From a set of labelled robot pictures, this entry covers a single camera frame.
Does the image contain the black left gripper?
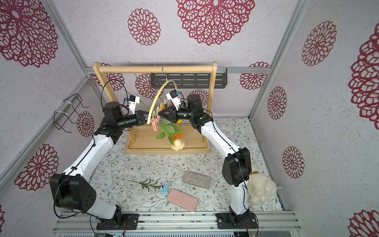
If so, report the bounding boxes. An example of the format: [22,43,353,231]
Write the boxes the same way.
[116,110,156,130]

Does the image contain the blue flower with stem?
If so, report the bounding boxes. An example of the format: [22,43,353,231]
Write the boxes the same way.
[115,178,170,197]

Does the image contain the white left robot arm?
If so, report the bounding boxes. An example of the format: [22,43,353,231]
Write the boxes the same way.
[49,102,148,223]

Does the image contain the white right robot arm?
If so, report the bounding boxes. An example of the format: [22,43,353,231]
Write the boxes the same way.
[159,92,252,225]

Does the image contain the grey felt pouch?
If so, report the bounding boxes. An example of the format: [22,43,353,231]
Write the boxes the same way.
[182,171,212,189]

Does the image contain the pink clothes peg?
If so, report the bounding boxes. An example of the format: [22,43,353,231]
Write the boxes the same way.
[152,116,160,131]

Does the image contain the pink case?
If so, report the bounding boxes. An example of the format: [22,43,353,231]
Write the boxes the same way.
[167,189,198,212]

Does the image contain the yellow wavy clothes hanger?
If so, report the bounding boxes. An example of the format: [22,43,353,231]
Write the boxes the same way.
[146,66,179,125]

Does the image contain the black wall shelf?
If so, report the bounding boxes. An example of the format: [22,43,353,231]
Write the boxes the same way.
[149,70,228,89]

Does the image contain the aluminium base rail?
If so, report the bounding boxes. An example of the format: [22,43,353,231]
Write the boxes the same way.
[52,211,301,234]

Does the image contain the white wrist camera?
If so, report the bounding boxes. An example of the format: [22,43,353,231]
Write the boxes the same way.
[124,95,140,114]
[166,89,181,111]

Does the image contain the peach rose with stem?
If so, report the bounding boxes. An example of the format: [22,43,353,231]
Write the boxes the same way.
[127,91,186,152]

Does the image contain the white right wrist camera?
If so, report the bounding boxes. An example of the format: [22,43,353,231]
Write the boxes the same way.
[166,89,181,111]

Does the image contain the wooden clothes rack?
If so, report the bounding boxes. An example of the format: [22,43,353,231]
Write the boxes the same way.
[92,61,218,155]

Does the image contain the black wire wall rack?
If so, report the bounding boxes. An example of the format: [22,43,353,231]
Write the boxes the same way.
[52,93,88,133]

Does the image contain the white plush toy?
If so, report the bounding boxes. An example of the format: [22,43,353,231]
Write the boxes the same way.
[247,171,277,204]

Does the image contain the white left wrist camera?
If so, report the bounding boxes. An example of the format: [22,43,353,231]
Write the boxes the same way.
[124,95,140,114]

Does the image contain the orange flower with stem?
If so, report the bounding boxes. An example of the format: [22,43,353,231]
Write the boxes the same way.
[171,123,183,139]

